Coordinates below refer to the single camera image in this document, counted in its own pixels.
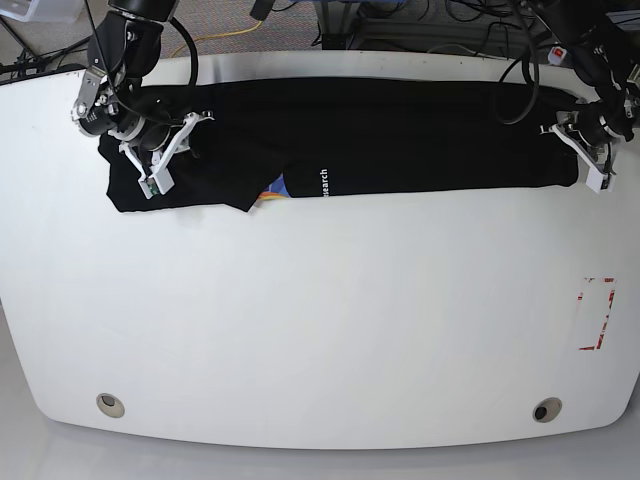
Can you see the right table cable grommet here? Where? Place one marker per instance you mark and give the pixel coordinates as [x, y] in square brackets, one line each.
[547, 410]

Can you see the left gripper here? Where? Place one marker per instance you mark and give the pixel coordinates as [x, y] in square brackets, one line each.
[595, 125]

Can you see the white power strip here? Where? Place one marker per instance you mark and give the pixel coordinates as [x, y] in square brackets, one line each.
[558, 55]

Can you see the table cable grommet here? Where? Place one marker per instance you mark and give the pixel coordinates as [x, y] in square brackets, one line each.
[110, 405]
[547, 410]

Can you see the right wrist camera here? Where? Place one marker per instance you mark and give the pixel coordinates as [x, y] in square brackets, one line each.
[159, 183]

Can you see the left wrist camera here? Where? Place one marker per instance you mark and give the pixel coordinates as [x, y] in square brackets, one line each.
[598, 181]

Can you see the red tape rectangle marking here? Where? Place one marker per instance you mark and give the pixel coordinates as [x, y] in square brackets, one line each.
[594, 305]

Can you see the black T-shirt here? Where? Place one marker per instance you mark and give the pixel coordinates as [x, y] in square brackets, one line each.
[322, 137]

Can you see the black tripod stand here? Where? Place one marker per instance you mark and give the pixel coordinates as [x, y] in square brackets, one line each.
[34, 49]

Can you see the left table cable grommet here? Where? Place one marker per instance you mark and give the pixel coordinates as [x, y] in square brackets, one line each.
[110, 405]

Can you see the clear plastic storage box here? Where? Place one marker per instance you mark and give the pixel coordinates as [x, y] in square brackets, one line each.
[55, 11]

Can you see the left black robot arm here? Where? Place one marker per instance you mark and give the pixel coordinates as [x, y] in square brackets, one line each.
[603, 57]

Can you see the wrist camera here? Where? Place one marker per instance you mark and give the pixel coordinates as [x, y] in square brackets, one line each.
[159, 183]
[598, 181]

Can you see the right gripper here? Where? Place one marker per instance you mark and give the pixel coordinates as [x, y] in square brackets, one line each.
[149, 145]

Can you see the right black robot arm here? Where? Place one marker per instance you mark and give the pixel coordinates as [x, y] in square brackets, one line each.
[123, 49]

